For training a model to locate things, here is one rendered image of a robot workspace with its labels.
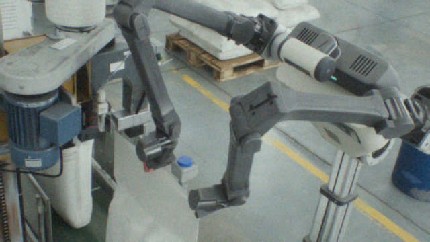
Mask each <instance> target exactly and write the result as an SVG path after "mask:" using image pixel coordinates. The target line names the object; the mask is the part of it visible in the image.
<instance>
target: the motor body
mask: <svg viewBox="0 0 430 242"><path fill-rule="evenodd" d="M58 102H59V97H58V88H56V89H55V90H52V91H51V92H50V93H49V94H48V95H45V96H43V97H39V98H34V99H26V98H21V97H17V96H15V95H13V94H12V93H10V92H8V91H5V109H6V122H7V135H8V137H9V151H10V157H11V160H12V161H13V163H14V164H15V165H17V166H18V167H19V168H21V169H24V170H27V171H42V170H45V169H48V168H50V167H52V166H53V165H55V164H56V162H57V161H58V160H59V159H60V148H59V147H58V146H57V145H56V144H54V143H52V142H50V141H48V140H46V139H44V138H41V137H40V124H39V113H40V112H41V111H43V110H46V109H48V108H49V107H51V106H53V105H54V104H55V103H58Z"/></svg>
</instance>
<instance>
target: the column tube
mask: <svg viewBox="0 0 430 242"><path fill-rule="evenodd" d="M4 56H5V45H4V38H3V26H2V18H1V5H0V59H1V58H3V57H4ZM1 162H2V165H4V164H6V163H10V165H7V166H5V167H3V169H10V170H16V166H15V164H14V163H13V161H12V160H11V157H8V158H6V159H2V160H1ZM3 182H4V186H5V188H4V189H5V197H6V204H7V214H8V216H7V217H8V221H9V222H8V223H9V232H10V238H11V242H23V235H22V222H21V214H20V207H19V194H18V187H17V173H13V172H3ZM0 242H5V240H4V234H3V223H2V216H1V207H0Z"/></svg>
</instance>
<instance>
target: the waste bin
mask: <svg viewBox="0 0 430 242"><path fill-rule="evenodd" d="M414 93H418V94H419V95H422V96H423V97H426V98H427V99H430V84H428V85H422V86H419V87H417V88H415V89H414V90H413V92H412V94H414ZM392 181H393V183H394V185H395V186H396V187H397V188H398V189H399V190H400V191H401V192H403V193H404V194H406V195H407V196H409V197H411V198H413V199H415V200H416V199H418V200H422V201H425V202H430V154H426V153H423V152H421V151H420V150H418V149H416V148H414V147H413V146H411V145H410V144H408V143H406V142H405V141H402V143H401V146H400V150H399V152H398V156H397V158H396V162H395V165H394V169H393V171H392Z"/></svg>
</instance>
